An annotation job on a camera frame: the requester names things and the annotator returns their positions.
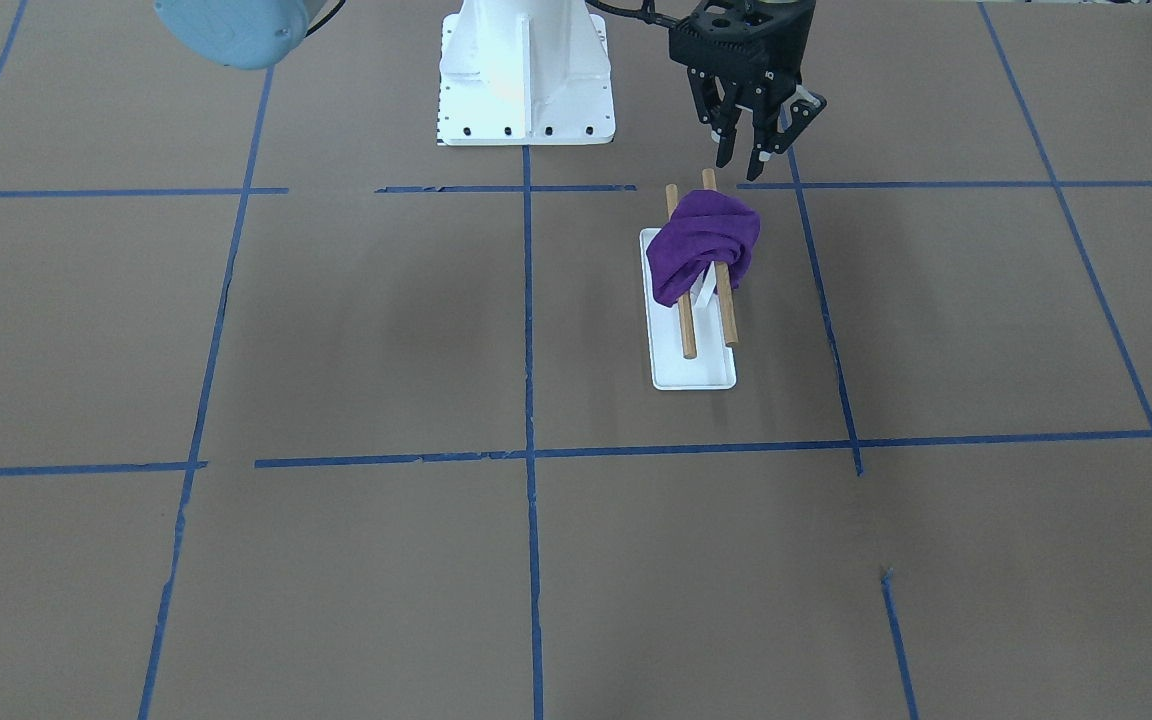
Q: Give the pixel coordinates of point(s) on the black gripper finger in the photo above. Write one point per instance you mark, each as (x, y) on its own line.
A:
(778, 121)
(721, 115)

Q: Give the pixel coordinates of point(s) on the wooden rack rod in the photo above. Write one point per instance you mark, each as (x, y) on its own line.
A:
(722, 290)
(684, 302)

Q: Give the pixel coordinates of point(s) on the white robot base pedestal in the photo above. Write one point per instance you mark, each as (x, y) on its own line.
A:
(515, 73)

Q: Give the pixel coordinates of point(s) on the white towel rack stand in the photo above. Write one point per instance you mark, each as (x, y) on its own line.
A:
(713, 367)

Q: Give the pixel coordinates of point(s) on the purple microfiber towel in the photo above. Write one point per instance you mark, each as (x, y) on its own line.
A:
(706, 227)

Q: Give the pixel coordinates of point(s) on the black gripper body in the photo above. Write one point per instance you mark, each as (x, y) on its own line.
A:
(748, 103)

